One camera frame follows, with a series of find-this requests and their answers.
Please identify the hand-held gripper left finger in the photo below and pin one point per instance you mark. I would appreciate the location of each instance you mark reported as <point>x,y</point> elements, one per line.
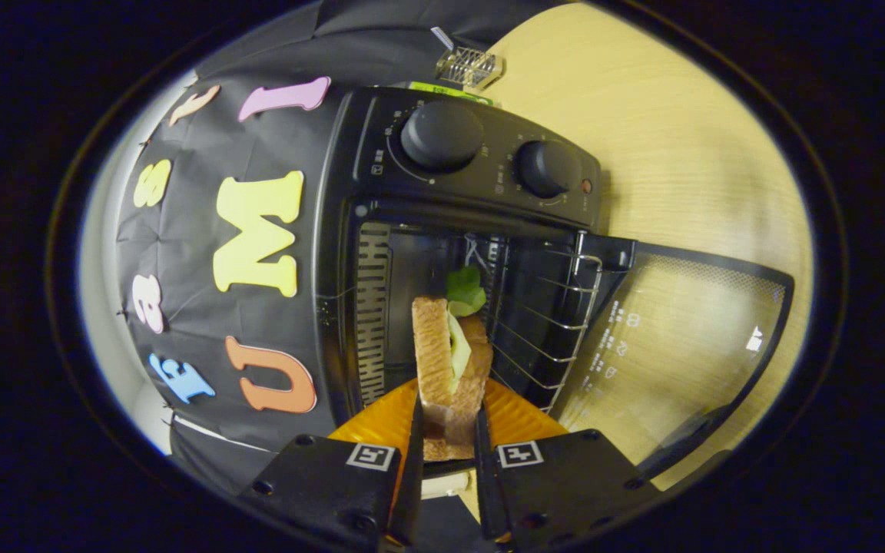
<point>414,476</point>

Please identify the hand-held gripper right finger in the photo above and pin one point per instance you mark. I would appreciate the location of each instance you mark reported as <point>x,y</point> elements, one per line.
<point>483,476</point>

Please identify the toast sandwich with lettuce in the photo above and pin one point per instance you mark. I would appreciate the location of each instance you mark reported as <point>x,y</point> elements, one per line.
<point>435,361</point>

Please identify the black toaster oven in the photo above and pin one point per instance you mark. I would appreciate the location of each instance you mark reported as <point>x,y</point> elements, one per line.
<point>488,161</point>

